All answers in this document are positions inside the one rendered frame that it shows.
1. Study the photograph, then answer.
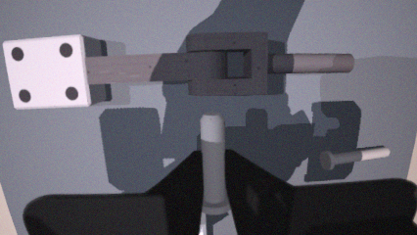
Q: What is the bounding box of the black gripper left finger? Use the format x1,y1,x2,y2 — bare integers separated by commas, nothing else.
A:
23,151,204,235

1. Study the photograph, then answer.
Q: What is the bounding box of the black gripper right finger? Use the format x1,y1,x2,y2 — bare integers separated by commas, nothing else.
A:
224,149,417,235

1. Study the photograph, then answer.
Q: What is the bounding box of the grey flat bar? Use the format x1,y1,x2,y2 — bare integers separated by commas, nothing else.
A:
85,52,228,84

